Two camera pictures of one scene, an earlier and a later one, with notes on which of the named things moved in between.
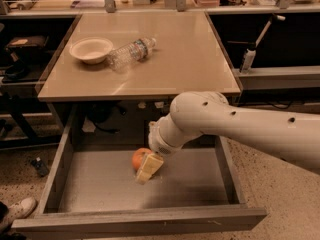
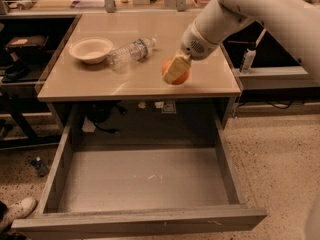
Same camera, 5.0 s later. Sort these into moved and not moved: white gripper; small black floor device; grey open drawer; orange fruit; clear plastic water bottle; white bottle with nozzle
Moved: orange fruit; white gripper
Not moved: white bottle with nozzle; small black floor device; clear plastic water bottle; grey open drawer
